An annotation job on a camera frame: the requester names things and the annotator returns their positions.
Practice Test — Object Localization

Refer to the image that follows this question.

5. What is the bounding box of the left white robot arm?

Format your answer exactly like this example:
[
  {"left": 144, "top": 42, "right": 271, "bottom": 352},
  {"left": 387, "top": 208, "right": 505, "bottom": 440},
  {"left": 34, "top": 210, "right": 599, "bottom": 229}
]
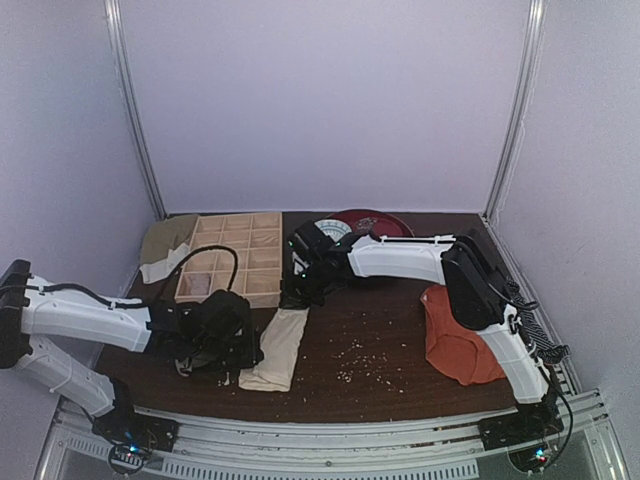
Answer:
[{"left": 1, "top": 260, "right": 264, "bottom": 423}]

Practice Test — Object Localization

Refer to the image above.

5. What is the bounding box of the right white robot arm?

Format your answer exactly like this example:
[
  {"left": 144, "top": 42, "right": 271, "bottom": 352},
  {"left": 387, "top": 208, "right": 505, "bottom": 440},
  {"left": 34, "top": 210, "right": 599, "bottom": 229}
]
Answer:
[{"left": 280, "top": 221, "right": 554, "bottom": 407}]

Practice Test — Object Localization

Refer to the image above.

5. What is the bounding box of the left aluminium frame post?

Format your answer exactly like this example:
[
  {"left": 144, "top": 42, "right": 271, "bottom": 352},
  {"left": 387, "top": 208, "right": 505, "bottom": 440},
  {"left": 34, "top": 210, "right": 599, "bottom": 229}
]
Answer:
[{"left": 104, "top": 0, "right": 167, "bottom": 220}]

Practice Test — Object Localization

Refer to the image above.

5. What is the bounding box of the round red tray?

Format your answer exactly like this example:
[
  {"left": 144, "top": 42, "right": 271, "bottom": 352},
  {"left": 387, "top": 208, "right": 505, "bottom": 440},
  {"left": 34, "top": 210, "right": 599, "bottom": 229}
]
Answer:
[{"left": 328, "top": 209, "right": 414, "bottom": 237}]

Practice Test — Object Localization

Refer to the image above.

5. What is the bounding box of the olive cloth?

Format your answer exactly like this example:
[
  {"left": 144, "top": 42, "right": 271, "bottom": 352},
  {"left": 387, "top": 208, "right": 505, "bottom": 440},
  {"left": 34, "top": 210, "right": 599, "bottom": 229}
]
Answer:
[{"left": 139, "top": 214, "right": 199, "bottom": 284}]

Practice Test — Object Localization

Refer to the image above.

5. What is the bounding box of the blue patterned bowl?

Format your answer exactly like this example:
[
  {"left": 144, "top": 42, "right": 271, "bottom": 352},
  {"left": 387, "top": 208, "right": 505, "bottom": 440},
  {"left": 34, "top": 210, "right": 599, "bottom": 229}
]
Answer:
[{"left": 315, "top": 218, "right": 352, "bottom": 243}]

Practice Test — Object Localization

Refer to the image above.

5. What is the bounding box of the right aluminium frame post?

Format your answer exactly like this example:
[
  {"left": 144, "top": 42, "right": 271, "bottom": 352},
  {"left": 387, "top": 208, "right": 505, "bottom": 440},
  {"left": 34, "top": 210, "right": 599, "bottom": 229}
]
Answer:
[{"left": 483, "top": 0, "right": 548, "bottom": 224}]

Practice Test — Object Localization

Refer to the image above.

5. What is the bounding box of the red floral small plate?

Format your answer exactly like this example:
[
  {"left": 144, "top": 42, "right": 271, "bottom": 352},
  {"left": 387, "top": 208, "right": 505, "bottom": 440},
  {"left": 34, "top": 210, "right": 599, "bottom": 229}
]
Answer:
[{"left": 349, "top": 213, "right": 381, "bottom": 232}]

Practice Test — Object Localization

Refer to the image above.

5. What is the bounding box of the aluminium frame post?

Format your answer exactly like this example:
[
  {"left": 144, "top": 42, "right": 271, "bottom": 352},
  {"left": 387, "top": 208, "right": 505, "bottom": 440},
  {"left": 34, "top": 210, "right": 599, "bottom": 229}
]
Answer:
[
  {"left": 483, "top": 0, "right": 548, "bottom": 224},
  {"left": 104, "top": 0, "right": 167, "bottom": 220}
]

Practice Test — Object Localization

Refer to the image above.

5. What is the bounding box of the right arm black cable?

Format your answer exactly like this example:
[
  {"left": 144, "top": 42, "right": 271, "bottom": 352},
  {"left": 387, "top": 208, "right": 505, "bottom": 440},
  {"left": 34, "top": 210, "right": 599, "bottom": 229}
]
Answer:
[{"left": 459, "top": 237, "right": 576, "bottom": 451}]

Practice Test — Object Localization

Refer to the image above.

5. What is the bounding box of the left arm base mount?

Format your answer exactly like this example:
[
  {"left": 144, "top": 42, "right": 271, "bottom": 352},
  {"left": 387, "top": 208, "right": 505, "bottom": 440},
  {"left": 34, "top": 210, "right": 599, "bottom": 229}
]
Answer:
[{"left": 92, "top": 403, "right": 179, "bottom": 452}]

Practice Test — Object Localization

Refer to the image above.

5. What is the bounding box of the wooden compartment tray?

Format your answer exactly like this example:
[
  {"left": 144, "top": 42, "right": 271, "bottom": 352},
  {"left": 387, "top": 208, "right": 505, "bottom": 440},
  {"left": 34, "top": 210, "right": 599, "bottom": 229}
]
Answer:
[{"left": 174, "top": 212, "right": 283, "bottom": 309}]

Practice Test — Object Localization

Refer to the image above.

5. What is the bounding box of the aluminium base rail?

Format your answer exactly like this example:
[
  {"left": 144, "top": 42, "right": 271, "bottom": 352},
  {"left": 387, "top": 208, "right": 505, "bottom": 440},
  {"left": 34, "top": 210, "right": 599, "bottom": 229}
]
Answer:
[{"left": 37, "top": 387, "right": 629, "bottom": 480}]

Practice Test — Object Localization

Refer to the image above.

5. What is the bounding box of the white ceramic mug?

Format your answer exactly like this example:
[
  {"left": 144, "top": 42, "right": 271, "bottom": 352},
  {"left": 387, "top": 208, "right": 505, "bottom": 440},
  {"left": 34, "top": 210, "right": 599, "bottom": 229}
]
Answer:
[{"left": 174, "top": 357, "right": 194, "bottom": 378}]

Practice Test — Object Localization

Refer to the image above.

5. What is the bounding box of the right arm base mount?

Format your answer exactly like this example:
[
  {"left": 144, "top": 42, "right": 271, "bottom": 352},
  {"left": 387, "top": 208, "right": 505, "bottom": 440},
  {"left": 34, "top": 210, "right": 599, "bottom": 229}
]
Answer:
[{"left": 478, "top": 402, "right": 564, "bottom": 451}]

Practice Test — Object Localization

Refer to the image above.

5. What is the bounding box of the striped dark underwear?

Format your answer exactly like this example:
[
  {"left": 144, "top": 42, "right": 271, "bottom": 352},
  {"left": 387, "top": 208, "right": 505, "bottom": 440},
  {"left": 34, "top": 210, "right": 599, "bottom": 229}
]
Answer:
[{"left": 506, "top": 279, "right": 570, "bottom": 365}]

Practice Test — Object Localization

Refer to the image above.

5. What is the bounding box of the orange underwear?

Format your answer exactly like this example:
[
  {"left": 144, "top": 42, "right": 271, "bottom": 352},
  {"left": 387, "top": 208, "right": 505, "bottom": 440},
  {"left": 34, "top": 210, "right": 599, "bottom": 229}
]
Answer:
[{"left": 421, "top": 285, "right": 506, "bottom": 386}]

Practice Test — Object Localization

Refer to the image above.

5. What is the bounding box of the beige underwear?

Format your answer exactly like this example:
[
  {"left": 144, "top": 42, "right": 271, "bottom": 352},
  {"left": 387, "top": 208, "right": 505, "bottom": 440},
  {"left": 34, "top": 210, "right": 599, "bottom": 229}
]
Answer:
[{"left": 238, "top": 308, "right": 309, "bottom": 392}]

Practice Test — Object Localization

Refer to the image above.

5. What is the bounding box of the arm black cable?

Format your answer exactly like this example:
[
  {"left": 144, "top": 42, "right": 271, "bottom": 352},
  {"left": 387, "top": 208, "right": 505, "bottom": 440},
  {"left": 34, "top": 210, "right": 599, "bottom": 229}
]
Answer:
[
  {"left": 459, "top": 237, "right": 576, "bottom": 451},
  {"left": 0, "top": 243, "right": 239, "bottom": 311}
]

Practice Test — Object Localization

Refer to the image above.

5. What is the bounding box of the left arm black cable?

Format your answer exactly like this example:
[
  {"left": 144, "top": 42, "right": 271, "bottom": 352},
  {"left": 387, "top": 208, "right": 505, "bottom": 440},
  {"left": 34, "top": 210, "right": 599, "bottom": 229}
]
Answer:
[{"left": 0, "top": 243, "right": 239, "bottom": 311}]

